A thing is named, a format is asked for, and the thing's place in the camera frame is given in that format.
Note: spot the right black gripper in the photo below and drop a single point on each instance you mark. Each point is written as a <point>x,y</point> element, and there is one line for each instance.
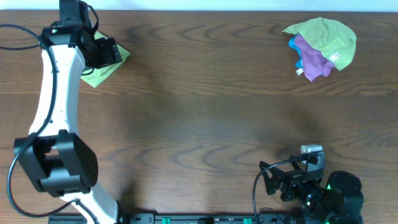
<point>280,180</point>

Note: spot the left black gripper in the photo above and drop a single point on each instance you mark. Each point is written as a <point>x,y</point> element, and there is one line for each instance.
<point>109,52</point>

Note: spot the light green cloth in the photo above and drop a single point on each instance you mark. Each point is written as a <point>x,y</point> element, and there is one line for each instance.
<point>97,76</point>

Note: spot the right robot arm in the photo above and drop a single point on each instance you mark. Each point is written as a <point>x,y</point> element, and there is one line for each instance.
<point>339,201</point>

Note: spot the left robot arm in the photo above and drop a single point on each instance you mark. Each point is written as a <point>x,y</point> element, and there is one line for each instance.
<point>53,155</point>

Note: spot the purple cloth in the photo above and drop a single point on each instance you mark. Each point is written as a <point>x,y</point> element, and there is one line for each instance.
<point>314,64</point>

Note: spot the blue cloth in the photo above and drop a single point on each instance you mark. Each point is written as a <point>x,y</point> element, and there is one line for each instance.
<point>292,45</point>

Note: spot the olive green cloth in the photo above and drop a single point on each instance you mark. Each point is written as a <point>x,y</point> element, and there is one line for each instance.
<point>336,41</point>

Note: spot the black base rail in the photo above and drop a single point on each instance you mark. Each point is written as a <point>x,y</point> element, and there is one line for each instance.
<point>149,218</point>

